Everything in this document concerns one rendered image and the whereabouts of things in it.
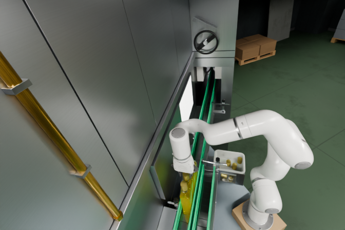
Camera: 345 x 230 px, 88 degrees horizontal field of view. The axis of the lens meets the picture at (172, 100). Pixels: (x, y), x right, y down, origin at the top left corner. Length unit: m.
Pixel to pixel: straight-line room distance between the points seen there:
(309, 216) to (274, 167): 1.66
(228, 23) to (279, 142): 1.10
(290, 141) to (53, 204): 0.73
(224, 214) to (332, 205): 1.46
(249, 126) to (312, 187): 2.11
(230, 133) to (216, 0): 1.12
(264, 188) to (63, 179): 0.92
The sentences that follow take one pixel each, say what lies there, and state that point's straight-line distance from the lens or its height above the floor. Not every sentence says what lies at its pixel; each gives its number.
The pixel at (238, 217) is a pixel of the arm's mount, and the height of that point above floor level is 0.83.
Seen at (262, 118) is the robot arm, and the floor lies 1.74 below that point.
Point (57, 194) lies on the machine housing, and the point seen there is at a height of 1.86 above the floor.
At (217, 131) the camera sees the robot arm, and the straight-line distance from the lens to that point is 0.74.
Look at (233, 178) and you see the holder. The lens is 1.51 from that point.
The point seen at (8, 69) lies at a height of 2.13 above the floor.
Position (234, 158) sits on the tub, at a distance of 1.57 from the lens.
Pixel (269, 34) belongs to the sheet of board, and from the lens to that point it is 6.12.
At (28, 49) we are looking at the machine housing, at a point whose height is 2.14.
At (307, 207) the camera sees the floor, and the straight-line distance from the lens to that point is 2.63.
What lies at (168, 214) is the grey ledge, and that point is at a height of 1.05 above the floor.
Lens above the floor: 2.22
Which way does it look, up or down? 37 degrees down
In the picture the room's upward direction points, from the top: 10 degrees counter-clockwise
